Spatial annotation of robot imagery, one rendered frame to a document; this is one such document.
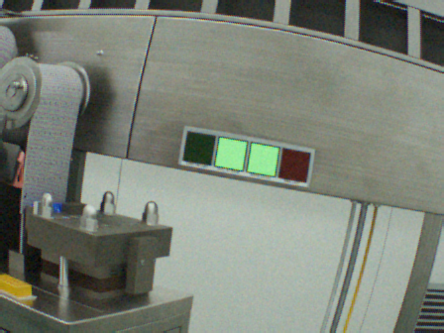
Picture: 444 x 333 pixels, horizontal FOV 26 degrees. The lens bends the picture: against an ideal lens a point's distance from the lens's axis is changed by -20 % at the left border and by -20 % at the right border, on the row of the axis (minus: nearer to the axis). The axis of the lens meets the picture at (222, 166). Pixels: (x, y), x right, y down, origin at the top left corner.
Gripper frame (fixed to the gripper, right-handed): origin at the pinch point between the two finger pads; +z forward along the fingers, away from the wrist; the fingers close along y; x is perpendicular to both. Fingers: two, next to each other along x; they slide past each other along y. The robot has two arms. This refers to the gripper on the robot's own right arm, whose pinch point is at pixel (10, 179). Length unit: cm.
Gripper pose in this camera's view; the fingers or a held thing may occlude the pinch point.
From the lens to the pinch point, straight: 189.2
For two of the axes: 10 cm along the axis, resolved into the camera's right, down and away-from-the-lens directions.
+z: 1.9, 4.6, 8.7
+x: 2.9, -8.7, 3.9
